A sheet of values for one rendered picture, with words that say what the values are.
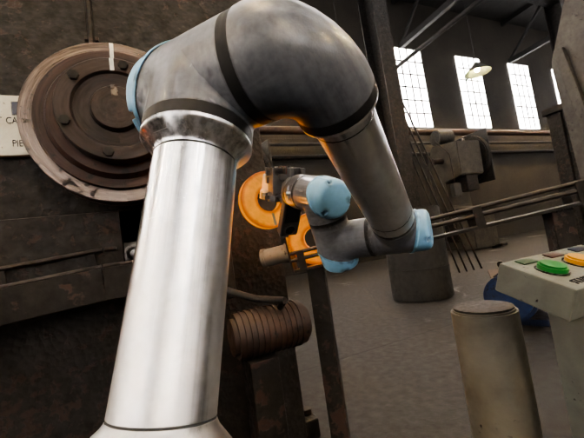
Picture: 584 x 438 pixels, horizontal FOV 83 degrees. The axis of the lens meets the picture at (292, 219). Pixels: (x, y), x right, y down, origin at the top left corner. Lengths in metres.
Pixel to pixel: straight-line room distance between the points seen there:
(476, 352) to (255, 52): 0.64
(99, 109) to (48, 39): 0.44
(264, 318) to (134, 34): 1.05
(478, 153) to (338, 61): 8.60
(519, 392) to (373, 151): 0.54
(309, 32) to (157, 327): 0.28
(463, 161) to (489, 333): 7.89
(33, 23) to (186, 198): 1.18
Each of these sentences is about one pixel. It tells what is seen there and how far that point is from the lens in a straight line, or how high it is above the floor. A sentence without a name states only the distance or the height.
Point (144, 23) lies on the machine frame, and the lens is 1.45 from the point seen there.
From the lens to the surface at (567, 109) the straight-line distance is 3.08.
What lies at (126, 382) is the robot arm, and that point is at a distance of 0.30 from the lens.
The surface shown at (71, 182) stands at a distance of 1.07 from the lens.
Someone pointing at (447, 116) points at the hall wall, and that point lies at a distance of 11.81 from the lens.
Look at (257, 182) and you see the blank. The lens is 0.90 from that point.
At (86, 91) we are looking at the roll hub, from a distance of 1.06.
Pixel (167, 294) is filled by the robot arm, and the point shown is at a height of 0.67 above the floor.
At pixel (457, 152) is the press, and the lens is 8.52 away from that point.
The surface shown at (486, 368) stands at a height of 0.42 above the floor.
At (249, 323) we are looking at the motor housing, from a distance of 0.92.
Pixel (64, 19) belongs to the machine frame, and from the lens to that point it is 1.44.
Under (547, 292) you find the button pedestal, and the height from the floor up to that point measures 0.58.
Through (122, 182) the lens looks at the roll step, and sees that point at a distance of 1.04.
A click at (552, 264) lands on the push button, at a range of 0.65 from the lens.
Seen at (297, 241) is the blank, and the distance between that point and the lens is 1.00.
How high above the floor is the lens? 0.70
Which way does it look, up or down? 4 degrees up
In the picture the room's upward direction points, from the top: 8 degrees counter-clockwise
